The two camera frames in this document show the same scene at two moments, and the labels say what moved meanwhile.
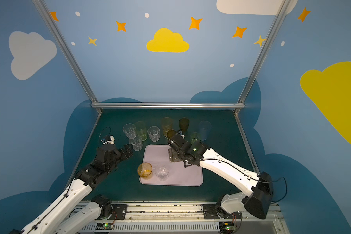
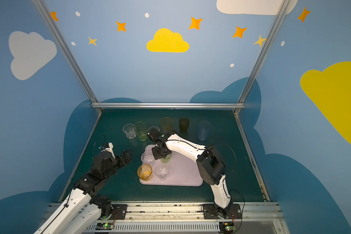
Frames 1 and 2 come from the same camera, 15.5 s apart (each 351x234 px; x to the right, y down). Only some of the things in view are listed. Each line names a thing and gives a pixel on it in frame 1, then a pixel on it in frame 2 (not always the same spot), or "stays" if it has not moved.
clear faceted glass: (162, 172) stays
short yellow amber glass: (145, 169) stays
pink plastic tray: (157, 155) stays
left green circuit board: (104, 226) stays
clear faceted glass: (136, 143) to (147, 158)
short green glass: (195, 136) to (166, 159)
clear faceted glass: (130, 130) stays
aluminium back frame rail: (167, 105) stays
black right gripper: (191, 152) to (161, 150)
